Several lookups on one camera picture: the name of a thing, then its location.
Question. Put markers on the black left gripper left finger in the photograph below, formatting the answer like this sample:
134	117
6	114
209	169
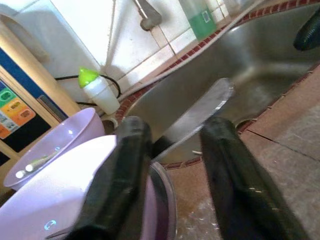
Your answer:
120	180

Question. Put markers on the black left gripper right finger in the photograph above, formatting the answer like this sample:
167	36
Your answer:
237	190

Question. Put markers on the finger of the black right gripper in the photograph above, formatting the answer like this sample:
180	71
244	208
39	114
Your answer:
307	35

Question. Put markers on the round steel dish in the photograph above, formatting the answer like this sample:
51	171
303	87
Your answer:
172	205

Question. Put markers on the purple plastic bowl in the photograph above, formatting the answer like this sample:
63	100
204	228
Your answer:
50	195
70	130

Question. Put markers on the steel kitchen sink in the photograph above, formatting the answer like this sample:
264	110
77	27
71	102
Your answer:
250	50

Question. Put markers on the green white utensil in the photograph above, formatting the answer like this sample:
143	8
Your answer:
37	162

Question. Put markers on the white bottle with green cap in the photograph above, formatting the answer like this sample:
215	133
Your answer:
102	95

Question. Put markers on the clear bottle with green soap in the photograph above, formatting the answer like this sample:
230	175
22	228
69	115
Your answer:
202	25

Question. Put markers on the cream water ioniser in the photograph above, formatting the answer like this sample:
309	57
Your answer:
25	75

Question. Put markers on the steel faucet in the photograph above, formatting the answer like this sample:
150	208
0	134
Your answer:
150	17

